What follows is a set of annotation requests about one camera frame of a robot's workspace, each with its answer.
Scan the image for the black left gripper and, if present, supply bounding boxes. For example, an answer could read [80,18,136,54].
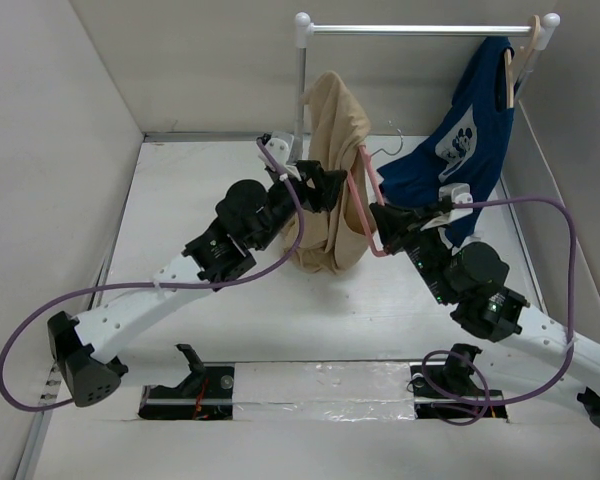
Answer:
[251,161,344,252]

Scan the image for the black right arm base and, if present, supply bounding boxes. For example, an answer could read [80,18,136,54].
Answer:
[406,354,484,424]

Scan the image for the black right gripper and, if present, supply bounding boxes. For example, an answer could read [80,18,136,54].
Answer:
[369,199,457,305]

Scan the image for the beige t shirt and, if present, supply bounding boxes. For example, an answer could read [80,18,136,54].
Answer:
[291,71,375,274]

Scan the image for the silver foil tape strip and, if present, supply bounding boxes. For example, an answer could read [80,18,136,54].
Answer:
[232,361,415,422]

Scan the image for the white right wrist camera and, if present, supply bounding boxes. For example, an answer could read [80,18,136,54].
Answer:
[430,183,473,227]

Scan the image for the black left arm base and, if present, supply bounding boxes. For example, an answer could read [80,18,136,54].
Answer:
[138,344,235,421]

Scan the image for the wooden hanger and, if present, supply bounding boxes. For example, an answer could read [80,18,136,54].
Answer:
[504,15,541,110]

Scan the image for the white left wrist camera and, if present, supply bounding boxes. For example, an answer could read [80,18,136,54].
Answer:
[256,131,301,179]

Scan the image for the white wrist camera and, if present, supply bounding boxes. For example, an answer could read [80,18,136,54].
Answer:
[430,183,473,227]
[256,131,301,179]

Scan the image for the pink wire hanger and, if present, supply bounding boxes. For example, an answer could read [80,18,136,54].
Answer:
[347,119,406,260]

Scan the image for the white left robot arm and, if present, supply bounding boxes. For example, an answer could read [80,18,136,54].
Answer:
[47,161,347,408]

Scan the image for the blue printed t shirt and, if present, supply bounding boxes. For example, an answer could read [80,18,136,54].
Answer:
[377,35,517,251]

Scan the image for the white clothes rack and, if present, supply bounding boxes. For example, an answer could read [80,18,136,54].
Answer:
[291,12,561,158]

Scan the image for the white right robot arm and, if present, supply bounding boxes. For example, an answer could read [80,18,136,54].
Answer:
[370,200,600,429]

